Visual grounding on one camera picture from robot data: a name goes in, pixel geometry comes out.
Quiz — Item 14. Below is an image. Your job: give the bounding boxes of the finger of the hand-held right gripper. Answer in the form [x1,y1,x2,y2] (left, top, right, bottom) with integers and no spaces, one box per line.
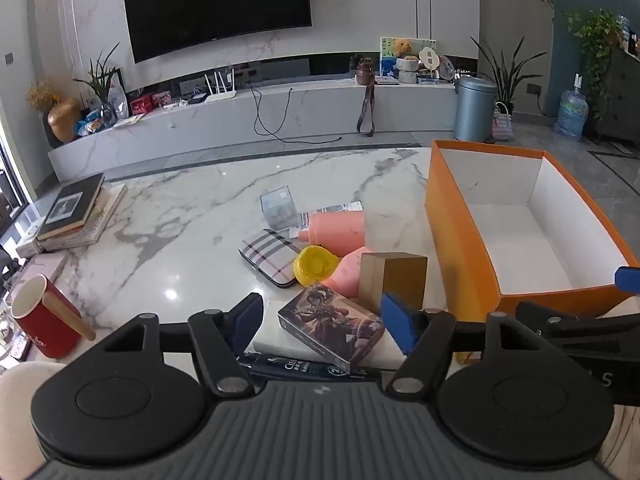
[515,301,640,342]
[615,266,640,293]

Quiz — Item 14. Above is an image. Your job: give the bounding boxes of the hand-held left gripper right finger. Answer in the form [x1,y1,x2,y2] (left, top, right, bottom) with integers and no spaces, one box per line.
[381,292,545,395]

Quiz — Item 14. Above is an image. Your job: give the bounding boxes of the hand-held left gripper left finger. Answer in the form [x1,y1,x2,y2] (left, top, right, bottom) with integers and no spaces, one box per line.
[99,292,264,397]

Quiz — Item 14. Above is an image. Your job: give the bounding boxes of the brown cardboard box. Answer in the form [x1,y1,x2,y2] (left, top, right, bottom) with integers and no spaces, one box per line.
[359,252,429,317]

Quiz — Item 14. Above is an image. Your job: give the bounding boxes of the plaid case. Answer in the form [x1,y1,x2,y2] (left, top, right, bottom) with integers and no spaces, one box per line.
[238,229,303,289]

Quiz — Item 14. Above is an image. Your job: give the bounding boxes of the illustrated card box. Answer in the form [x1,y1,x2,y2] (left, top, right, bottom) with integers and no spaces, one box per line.
[277,282,387,374]

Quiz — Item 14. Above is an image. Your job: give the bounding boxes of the dark tube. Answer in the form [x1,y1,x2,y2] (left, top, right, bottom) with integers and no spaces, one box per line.
[237,352,384,384]

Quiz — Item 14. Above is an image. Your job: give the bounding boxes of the pink bottle orange cap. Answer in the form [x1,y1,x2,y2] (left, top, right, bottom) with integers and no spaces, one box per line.
[322,246,374,297]

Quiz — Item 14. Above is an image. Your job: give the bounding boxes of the yellow round container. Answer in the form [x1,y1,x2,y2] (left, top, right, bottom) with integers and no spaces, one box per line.
[292,245,341,289]

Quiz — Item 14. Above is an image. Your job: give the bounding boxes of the orange cardboard box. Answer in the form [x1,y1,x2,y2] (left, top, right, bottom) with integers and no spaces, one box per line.
[425,139,640,365]

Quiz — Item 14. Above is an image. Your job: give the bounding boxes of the pink cylindrical bottle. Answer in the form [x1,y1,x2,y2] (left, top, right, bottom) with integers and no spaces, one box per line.
[306,211,367,257]

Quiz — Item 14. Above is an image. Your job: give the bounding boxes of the clear plastic cube box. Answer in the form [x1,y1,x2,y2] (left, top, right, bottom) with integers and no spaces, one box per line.
[260,186,301,231]

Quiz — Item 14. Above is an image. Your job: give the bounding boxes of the white lotion tube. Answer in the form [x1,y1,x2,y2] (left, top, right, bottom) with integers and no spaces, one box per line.
[297,201,363,242]

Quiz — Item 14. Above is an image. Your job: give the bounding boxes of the blue water jug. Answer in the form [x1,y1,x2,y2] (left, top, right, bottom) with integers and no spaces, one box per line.
[553,89,586,141]

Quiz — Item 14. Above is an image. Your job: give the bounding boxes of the grey cabinet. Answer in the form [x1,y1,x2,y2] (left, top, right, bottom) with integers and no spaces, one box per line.
[597,50,640,149]

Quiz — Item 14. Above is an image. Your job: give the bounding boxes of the white marble television console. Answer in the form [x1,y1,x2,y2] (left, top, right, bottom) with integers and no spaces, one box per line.
[47,79,458,183]

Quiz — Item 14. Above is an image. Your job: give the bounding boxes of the pink white woven bag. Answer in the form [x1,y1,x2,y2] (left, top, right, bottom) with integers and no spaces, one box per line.
[491,102,515,142]

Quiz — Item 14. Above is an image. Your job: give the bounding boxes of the dark hardcover book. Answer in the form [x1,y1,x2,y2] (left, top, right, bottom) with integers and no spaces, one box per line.
[36,172,106,241]

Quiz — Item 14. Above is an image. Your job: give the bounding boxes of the red mug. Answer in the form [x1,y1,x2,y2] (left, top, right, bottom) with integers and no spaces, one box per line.
[10,275,82,360]

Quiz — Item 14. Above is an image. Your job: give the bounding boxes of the pink box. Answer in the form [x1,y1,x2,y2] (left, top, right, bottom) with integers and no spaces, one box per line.
[9,252,69,302]

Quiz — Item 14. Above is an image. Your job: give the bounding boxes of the white router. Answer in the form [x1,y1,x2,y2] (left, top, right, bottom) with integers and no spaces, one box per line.
[202,71,237,104]

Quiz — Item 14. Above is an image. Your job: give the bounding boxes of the grey-blue trash can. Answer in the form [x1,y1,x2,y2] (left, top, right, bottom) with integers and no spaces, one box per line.
[453,75,499,143]

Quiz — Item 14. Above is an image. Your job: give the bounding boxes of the black set-top box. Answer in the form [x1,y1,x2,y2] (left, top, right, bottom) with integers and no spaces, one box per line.
[177,80,207,106]

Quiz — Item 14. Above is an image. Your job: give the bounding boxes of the long-leaf potted plant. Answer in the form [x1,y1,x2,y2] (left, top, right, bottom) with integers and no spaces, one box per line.
[470,35,549,117]

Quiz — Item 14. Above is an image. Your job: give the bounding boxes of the potted vine plant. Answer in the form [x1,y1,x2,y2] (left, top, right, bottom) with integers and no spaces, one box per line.
[565,8,624,119]

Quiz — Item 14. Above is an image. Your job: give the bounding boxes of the white cushioned seat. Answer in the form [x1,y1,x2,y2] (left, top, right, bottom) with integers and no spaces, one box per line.
[0,362,68,480]

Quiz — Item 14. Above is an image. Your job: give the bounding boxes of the blue snack bag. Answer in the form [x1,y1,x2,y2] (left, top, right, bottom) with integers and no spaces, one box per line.
[75,109,107,137]

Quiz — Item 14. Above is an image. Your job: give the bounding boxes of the landscape picture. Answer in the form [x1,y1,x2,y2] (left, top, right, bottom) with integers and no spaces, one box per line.
[380,36,438,81]

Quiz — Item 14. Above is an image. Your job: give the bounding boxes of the round hand fan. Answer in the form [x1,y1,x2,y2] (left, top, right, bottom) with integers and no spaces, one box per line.
[419,46,441,81]

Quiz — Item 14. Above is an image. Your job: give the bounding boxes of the gold vase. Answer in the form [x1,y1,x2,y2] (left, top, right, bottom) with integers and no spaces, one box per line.
[46,97,84,144]

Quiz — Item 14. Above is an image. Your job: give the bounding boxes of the green plant in glass vase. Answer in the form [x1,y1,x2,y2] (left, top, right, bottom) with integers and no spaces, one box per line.
[73,42,122,127]

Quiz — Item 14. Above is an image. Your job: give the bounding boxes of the dried yellow flowers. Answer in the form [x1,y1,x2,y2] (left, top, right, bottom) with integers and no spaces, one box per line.
[26,79,62,112]

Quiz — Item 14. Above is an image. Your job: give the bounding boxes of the black power cable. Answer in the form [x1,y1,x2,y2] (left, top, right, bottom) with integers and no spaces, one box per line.
[249,82,344,145]

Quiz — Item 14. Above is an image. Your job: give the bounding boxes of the black picture frame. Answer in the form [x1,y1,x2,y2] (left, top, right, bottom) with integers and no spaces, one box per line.
[97,66,126,111]

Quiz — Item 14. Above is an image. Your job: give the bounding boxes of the black wall television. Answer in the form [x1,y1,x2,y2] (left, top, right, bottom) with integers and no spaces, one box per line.
[121,0,313,64]

